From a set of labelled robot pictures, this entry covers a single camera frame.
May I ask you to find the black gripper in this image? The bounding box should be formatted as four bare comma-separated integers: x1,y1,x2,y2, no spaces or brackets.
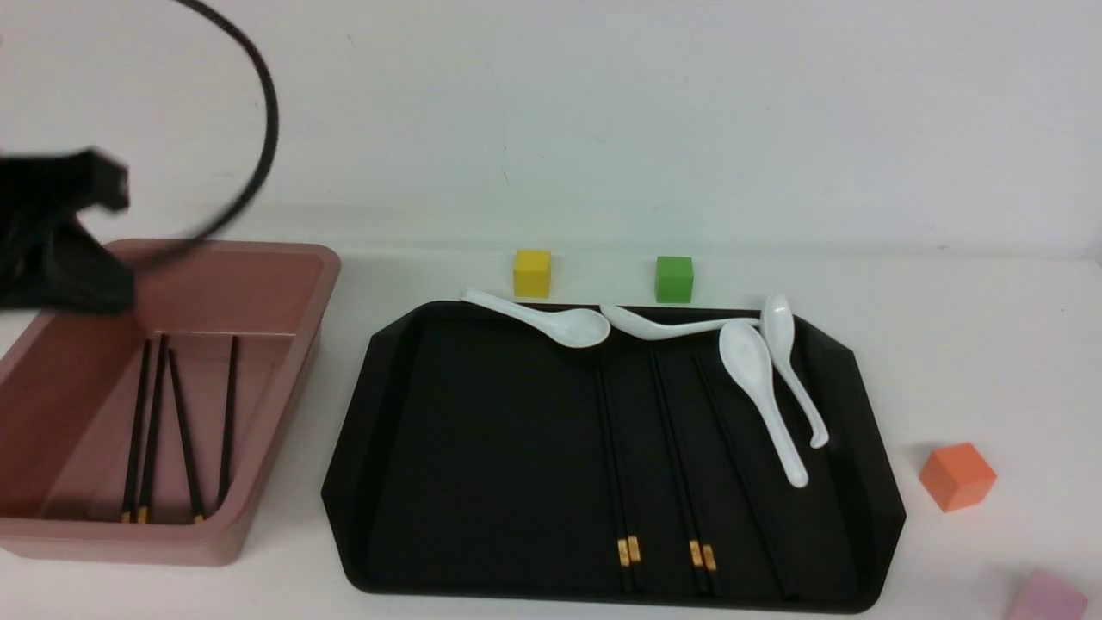
1,149,136,315

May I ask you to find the black gold-band chopstick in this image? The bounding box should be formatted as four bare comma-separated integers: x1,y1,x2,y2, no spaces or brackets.
601,353,644,595
216,335,239,509
136,333,169,524
593,353,636,595
651,349,717,595
647,349,705,595

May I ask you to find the white ceramic soup spoon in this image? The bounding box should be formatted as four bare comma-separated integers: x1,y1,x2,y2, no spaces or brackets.
598,305,759,341
460,289,611,349
759,294,830,449
719,320,809,489

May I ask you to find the pink plastic bin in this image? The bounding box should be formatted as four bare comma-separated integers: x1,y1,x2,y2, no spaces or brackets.
1,242,341,566

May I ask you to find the black chopstick in bin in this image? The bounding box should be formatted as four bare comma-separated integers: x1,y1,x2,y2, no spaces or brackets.
121,338,152,524
168,348,206,524

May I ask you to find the black serving tray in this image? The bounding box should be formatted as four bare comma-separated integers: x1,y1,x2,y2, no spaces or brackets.
322,300,907,614

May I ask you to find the yellow cube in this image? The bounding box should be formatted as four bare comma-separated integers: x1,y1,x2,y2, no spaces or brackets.
512,250,552,300

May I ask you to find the green cube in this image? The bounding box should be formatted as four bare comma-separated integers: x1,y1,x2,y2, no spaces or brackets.
653,255,694,305

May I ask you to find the plain black chopstick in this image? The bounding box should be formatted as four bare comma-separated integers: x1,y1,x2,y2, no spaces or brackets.
693,356,788,600

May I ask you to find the orange cube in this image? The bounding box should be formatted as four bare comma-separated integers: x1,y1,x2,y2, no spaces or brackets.
919,440,997,513

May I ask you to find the pink cube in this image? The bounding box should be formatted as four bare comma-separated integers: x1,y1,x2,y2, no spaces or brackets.
1005,569,1089,619

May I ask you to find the black cable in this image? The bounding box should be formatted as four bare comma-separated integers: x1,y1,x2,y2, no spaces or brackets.
129,0,281,270

